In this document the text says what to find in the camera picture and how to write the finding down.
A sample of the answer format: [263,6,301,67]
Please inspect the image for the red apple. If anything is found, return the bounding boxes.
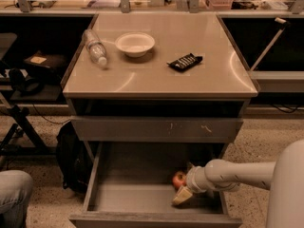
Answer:
[172,171,186,190]

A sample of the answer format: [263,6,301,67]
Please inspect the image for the closed top drawer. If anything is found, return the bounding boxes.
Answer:
[71,116,243,143]

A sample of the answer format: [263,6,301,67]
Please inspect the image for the open middle drawer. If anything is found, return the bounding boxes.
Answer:
[69,142,242,228]

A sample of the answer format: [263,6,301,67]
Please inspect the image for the black folding stand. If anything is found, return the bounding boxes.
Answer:
[0,93,55,157]

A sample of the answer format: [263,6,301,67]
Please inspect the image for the black headphones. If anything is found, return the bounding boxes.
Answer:
[9,68,44,96]

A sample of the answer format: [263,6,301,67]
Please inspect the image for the black box with label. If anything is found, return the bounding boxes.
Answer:
[23,51,68,76]

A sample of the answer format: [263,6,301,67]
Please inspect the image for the clear plastic water bottle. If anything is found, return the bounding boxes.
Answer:
[83,29,107,68]

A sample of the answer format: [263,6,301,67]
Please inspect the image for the grey drawer cabinet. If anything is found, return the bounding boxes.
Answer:
[64,11,258,157]

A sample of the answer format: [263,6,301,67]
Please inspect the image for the white bowl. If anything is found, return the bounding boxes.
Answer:
[115,32,155,58]

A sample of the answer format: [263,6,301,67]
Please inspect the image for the black backpack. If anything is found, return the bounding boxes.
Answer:
[56,122,92,193]

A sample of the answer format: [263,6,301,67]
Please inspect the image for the person's knee in jeans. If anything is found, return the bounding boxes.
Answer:
[0,170,33,228]

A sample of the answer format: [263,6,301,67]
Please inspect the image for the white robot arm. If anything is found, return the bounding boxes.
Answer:
[172,140,304,228]

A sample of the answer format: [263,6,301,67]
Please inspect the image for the black snack bar wrapper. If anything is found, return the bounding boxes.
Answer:
[167,53,203,72]

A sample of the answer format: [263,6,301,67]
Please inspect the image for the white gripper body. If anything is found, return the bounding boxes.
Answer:
[186,166,208,193]

